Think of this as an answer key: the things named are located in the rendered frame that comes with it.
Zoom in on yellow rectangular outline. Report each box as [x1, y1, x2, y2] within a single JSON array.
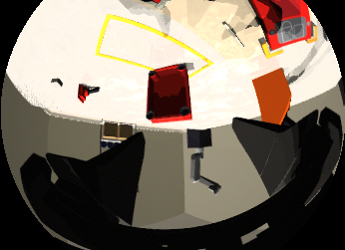
[[96, 14, 213, 78]]

